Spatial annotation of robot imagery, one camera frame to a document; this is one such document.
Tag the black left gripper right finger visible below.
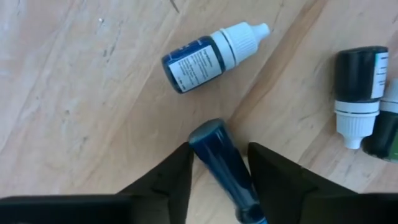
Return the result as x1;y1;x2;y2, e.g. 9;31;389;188
248;142;398;224

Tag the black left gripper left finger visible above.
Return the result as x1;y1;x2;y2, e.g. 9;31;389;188
0;142;194;224

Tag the green dropper bottle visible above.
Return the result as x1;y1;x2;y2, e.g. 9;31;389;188
361;77;398;164

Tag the blue dropper bottle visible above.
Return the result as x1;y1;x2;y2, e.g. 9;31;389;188
160;21;271;95

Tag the blue ink bottle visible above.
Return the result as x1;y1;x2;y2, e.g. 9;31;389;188
188;118;268;224

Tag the black dropper bottle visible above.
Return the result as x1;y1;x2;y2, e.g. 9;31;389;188
333;45;389;150

